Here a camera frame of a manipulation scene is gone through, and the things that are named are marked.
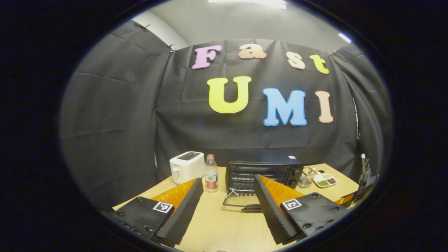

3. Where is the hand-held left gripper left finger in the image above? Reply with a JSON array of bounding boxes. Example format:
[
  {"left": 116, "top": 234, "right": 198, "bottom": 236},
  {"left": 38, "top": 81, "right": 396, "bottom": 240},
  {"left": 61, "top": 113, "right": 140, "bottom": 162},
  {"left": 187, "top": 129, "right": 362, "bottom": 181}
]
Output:
[{"left": 108, "top": 177, "right": 204, "bottom": 246}]

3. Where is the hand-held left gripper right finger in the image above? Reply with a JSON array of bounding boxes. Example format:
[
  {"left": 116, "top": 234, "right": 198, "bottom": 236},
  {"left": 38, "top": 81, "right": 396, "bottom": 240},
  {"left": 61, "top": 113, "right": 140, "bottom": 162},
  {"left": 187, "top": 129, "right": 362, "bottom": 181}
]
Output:
[{"left": 253, "top": 174, "right": 349, "bottom": 245}]

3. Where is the black electric oven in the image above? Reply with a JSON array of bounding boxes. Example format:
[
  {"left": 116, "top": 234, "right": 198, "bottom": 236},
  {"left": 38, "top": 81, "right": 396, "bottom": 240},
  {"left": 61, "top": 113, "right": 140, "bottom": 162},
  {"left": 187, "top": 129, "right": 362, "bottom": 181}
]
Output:
[{"left": 223, "top": 155, "right": 305, "bottom": 213}]

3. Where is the white divided dish of beans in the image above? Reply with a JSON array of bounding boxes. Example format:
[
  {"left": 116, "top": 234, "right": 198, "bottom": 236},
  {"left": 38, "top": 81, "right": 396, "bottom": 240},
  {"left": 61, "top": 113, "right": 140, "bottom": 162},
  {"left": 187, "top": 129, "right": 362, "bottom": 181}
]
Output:
[{"left": 313, "top": 173, "right": 338, "bottom": 188}]

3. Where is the white toaster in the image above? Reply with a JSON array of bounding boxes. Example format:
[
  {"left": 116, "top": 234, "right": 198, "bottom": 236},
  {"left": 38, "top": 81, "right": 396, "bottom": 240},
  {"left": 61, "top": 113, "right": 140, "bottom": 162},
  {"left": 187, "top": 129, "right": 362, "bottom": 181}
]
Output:
[{"left": 169, "top": 151, "right": 205, "bottom": 185}]

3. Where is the clear plastic bottle red label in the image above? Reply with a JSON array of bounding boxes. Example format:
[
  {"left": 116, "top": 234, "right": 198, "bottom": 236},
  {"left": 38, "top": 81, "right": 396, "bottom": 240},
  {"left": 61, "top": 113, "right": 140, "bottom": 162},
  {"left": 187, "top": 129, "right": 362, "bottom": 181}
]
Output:
[{"left": 204, "top": 154, "right": 218, "bottom": 193}]

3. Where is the black backdrop cloth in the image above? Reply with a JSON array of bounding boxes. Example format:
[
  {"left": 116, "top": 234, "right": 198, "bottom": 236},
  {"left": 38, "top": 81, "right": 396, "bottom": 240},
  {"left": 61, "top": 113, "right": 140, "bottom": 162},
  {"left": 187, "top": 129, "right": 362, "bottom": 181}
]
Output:
[{"left": 59, "top": 19, "right": 392, "bottom": 210}]

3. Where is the large ceiling light panel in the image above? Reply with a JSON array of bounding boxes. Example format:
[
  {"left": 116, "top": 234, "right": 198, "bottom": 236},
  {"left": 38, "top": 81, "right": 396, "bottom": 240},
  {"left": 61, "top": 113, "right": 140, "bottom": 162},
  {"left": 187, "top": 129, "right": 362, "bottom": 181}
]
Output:
[{"left": 208, "top": 0, "right": 287, "bottom": 9}]

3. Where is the metal wire basket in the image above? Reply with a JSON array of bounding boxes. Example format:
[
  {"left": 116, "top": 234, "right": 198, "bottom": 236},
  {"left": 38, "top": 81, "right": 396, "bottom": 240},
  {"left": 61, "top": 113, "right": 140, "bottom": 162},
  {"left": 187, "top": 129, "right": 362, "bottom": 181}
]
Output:
[{"left": 298, "top": 167, "right": 316, "bottom": 188}]

